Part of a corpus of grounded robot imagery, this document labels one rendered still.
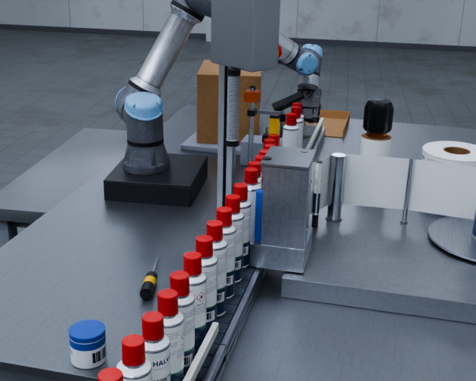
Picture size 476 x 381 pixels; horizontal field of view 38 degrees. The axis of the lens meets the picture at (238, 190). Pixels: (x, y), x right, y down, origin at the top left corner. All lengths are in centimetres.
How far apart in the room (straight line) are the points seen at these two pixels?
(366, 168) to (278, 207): 42
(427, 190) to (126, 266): 83
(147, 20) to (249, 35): 940
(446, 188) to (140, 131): 92
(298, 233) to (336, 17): 924
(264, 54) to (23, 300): 85
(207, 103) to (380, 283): 124
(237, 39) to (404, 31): 902
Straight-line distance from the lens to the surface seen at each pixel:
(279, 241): 161
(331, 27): 1076
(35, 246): 192
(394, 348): 150
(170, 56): 229
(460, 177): 192
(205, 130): 266
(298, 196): 156
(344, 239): 183
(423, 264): 175
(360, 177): 192
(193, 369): 121
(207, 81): 261
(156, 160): 220
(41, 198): 224
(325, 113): 318
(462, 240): 188
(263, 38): 181
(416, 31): 1081
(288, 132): 221
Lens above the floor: 163
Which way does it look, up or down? 21 degrees down
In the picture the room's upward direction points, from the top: 2 degrees clockwise
